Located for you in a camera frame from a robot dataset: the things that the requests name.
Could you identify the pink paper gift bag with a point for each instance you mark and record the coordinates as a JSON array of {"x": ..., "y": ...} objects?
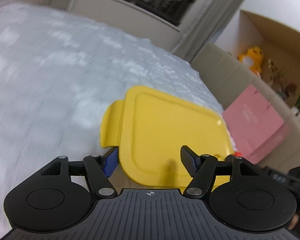
[{"x": 254, "y": 124}]

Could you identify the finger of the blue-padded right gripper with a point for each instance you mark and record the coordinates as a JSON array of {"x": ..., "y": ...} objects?
[{"x": 190, "y": 160}]

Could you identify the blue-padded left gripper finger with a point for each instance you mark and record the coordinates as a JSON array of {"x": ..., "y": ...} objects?
[{"x": 110, "y": 161}]

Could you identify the yellow container lid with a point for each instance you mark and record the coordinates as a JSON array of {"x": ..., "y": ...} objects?
[{"x": 149, "y": 127}]

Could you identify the beige headboard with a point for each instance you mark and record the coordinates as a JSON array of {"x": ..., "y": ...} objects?
[{"x": 226, "y": 78}]

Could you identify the grey quilted bedspread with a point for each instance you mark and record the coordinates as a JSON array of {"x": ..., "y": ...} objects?
[{"x": 58, "y": 74}]

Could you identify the yellow duck plush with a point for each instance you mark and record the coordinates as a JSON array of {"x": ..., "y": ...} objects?
[{"x": 252, "y": 59}]

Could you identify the red ornament keychain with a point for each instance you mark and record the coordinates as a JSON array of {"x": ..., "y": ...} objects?
[{"x": 235, "y": 154}]

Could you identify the grey curtain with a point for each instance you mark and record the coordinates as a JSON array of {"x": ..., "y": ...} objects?
[{"x": 212, "y": 19}]

